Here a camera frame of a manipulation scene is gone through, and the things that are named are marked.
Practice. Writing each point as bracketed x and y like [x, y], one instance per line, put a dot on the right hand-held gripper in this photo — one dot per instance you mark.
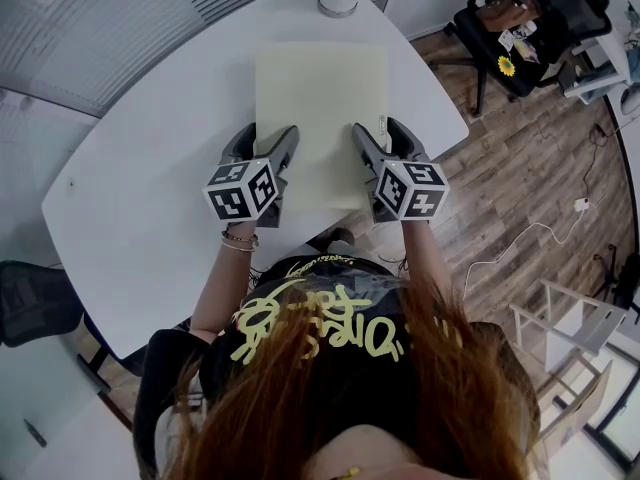
[415, 193]

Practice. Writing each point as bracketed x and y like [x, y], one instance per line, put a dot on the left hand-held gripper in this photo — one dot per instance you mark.
[235, 195]

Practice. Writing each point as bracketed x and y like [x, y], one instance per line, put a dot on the cream item board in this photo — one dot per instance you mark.
[320, 113]

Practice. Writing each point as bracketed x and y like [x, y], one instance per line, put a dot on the person's left forearm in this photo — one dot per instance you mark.
[220, 288]

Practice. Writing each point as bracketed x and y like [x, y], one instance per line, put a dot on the person's right forearm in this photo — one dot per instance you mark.
[425, 253]

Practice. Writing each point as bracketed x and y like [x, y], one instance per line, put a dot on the white table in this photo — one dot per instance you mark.
[150, 178]

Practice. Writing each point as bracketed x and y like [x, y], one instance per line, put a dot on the yellow sunflower toy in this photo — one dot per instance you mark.
[506, 66]

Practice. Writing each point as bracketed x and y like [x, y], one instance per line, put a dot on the printed paper cards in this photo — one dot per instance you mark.
[522, 43]

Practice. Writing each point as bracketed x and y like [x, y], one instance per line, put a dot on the brown bag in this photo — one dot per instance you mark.
[507, 10]

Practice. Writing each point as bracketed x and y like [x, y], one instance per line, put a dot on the grey window blinds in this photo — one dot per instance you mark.
[100, 23]

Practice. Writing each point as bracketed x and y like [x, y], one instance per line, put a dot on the white power adapter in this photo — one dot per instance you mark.
[582, 203]

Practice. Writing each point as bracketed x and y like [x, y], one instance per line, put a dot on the black shirt yellow print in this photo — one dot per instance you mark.
[325, 348]

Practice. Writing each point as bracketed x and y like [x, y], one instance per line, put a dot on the black wheeled office chair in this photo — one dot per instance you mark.
[565, 3]

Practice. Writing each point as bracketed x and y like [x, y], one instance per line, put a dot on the white side desk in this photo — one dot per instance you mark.
[607, 43]

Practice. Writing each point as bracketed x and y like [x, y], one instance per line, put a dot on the black tripod stand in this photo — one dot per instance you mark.
[625, 278]

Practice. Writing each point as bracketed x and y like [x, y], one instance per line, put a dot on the black mesh chair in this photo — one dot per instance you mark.
[35, 303]

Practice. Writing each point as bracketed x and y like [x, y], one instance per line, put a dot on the black pen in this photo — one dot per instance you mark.
[35, 433]

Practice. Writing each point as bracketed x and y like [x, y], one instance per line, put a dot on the white metal frame rack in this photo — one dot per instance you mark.
[585, 323]

